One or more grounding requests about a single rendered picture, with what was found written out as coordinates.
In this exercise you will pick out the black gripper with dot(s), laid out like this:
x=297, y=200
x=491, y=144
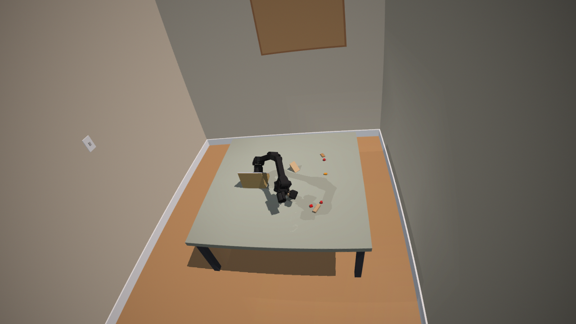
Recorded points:
x=293, y=194

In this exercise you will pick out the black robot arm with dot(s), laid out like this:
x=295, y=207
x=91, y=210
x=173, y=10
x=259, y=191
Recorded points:
x=282, y=181

